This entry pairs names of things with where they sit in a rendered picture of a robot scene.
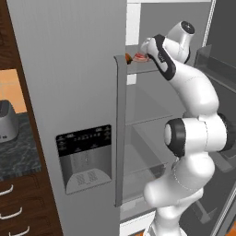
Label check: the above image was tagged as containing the clear fridge crisper drawer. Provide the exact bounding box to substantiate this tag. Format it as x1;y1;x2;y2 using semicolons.
122;123;170;205

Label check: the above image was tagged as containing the grey closed fridge door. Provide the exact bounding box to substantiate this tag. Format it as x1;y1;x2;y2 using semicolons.
6;0;128;236

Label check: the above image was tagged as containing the grey fridge body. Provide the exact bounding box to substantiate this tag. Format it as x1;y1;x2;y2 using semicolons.
119;0;217;236

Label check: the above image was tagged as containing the clear fridge door bin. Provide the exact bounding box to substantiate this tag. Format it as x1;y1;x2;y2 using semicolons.
193;44;236;90

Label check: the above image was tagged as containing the red raw steak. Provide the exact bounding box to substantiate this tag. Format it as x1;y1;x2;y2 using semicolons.
133;52;151;65

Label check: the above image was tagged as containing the dark wood upper cupboard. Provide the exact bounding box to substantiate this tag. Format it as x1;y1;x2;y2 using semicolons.
0;0;18;70

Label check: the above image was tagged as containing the glass fridge shelf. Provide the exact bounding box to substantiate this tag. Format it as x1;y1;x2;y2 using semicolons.
124;112;186;127
125;60;161;76

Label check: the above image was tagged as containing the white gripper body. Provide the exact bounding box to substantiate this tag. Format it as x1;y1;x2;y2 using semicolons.
140;37;158;62

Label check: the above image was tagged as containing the grey countertop appliance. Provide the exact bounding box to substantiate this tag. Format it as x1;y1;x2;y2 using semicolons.
0;99;20;145

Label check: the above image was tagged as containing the white drawer handle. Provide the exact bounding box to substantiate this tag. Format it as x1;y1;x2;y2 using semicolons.
8;226;31;236
0;206;24;220
0;183;15;196

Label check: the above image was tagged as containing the dark wood drawer front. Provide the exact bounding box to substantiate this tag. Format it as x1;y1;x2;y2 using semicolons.
0;174;46;205
0;221;55;236
0;197;52;228

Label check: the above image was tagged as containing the grey open fridge door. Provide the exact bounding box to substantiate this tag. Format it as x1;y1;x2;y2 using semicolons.
180;0;236;236

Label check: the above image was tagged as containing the orange bell pepper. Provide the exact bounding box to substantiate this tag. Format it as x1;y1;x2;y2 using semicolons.
124;53;134;65

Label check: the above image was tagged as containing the grey fridge door handle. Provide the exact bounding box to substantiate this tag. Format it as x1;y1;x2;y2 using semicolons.
113;54;129;208

